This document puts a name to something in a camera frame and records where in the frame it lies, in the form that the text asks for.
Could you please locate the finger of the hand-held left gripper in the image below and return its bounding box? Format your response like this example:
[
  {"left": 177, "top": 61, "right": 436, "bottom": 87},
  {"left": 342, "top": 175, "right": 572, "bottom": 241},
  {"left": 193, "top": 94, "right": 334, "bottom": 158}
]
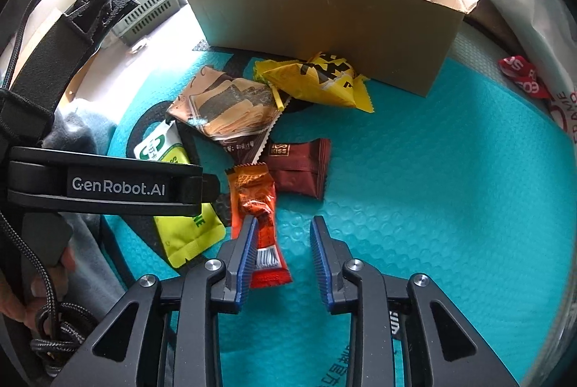
[{"left": 201, "top": 173, "right": 223, "bottom": 204}]

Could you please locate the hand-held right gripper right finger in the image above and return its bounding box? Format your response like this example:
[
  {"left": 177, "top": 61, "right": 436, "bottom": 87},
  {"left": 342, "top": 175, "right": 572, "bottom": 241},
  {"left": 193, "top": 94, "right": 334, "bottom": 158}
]
[{"left": 309, "top": 216, "right": 519, "bottom": 387}]

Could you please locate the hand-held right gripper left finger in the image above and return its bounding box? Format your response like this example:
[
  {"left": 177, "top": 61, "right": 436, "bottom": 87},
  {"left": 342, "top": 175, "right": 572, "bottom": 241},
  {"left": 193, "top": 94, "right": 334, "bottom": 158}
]
[{"left": 49, "top": 213, "right": 260, "bottom": 387}]

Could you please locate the orange snack bar packet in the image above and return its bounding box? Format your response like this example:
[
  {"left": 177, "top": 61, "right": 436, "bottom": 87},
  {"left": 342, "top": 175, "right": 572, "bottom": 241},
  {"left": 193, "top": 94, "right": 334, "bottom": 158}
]
[{"left": 224, "top": 162, "right": 293, "bottom": 289}]

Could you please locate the lime green sachet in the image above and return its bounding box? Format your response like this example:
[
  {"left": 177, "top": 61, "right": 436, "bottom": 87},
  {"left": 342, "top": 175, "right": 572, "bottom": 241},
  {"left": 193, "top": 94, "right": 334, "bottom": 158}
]
[{"left": 134, "top": 120, "right": 225, "bottom": 268}]

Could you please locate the beige brown wafer packet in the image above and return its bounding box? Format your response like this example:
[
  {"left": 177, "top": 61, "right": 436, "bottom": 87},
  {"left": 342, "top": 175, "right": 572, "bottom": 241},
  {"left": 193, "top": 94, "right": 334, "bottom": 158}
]
[{"left": 166, "top": 65, "right": 285, "bottom": 166}]

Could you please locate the dark brown chocolate packet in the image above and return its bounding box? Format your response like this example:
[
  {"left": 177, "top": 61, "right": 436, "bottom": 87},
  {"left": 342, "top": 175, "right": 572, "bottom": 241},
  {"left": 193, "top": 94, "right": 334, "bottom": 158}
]
[{"left": 267, "top": 138, "right": 332, "bottom": 201}]

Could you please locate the yellow lollipop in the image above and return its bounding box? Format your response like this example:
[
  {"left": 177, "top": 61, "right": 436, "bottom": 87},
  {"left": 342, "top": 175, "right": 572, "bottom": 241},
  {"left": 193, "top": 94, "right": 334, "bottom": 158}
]
[{"left": 252, "top": 59, "right": 286, "bottom": 113}]

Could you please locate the yellow black-print snack packet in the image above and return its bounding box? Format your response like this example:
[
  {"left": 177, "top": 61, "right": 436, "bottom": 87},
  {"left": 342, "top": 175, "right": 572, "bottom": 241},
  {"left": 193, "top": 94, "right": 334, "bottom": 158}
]
[{"left": 261, "top": 51, "right": 376, "bottom": 114}]

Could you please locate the brown cardboard box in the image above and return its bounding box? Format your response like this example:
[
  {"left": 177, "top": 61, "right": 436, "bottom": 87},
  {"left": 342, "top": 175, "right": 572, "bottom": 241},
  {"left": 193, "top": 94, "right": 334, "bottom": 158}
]
[{"left": 163, "top": 0, "right": 497, "bottom": 98}]

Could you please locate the person's left hand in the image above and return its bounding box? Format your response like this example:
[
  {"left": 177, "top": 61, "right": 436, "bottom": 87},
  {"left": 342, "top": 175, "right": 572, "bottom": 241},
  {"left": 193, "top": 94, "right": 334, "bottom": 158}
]
[{"left": 0, "top": 245, "right": 77, "bottom": 333}]

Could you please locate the teal bubble mailer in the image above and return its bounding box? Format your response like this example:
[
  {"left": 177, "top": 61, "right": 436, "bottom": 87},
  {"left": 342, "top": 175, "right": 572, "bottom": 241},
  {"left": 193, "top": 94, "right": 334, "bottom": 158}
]
[{"left": 101, "top": 27, "right": 573, "bottom": 387}]

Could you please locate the green plastic basket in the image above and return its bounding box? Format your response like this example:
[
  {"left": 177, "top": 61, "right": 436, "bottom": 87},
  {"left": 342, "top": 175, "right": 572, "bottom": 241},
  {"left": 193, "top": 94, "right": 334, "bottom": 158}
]
[{"left": 110, "top": 0, "right": 185, "bottom": 45}]

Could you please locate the red white-print packet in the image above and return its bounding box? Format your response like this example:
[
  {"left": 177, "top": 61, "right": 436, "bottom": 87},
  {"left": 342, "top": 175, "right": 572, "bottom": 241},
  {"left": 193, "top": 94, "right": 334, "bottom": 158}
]
[{"left": 498, "top": 55, "right": 553, "bottom": 99}]

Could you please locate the white plastic shopping bag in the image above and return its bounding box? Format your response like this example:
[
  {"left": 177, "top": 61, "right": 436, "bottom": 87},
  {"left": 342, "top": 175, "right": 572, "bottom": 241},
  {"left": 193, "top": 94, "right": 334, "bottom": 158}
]
[{"left": 487, "top": 0, "right": 577, "bottom": 144}]

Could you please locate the black braided cable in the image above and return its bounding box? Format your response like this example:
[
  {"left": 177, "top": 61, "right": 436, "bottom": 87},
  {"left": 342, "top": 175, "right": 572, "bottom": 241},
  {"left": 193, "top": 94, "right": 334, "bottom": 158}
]
[{"left": 0, "top": 0, "right": 104, "bottom": 374}]

